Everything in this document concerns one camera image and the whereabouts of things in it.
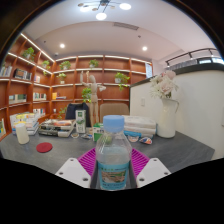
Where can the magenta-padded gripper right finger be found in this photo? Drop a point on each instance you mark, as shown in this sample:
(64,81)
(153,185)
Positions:
(151,170)

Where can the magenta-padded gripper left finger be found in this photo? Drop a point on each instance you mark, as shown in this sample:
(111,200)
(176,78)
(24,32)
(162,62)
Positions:
(74,171)

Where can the clear blue-capped water bottle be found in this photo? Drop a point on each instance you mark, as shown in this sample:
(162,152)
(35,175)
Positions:
(113,156)

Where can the small printed sticker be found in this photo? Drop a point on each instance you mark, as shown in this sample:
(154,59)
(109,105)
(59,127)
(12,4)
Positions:
(146,140)
(75,135)
(86,136)

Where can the flat round red coaster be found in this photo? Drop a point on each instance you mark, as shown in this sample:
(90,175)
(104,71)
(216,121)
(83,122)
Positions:
(44,147)

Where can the small green white box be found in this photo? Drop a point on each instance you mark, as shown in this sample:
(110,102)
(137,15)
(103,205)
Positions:
(97,131)

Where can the stack of dark books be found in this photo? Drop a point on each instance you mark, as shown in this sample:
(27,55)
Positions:
(56,127)

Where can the stack of white boxes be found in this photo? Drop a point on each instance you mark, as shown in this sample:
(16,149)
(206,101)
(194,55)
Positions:
(140,124)

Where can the tall green white carton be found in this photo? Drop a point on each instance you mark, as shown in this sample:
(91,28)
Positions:
(80,121)

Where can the white ceramic vase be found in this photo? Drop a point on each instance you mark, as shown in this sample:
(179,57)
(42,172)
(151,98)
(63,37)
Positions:
(166,120)

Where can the cream cup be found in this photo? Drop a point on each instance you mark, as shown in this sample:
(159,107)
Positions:
(22,134)

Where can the beige chair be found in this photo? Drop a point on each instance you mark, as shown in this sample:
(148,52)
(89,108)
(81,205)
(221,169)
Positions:
(115,109)

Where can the pink white flower bouquet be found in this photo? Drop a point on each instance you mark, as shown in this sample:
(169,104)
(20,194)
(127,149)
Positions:
(164,85)

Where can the orange wooden shelf unit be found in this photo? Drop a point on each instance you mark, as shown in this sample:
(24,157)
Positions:
(68,78)

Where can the recessed ceiling spotlight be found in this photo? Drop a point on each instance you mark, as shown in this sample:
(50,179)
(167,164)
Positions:
(62,45)
(144,48)

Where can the ceiling air vent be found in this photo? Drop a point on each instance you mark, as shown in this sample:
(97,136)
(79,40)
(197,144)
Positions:
(126,26)

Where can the ceiling lamp with round bulbs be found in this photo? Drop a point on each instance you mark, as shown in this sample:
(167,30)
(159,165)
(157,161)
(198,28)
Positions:
(101,15)

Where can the white wall switch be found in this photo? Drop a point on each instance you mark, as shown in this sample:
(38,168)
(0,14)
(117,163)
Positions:
(142,101)

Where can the dark curtain rail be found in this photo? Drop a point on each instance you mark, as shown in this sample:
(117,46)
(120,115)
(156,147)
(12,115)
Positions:
(190,53)

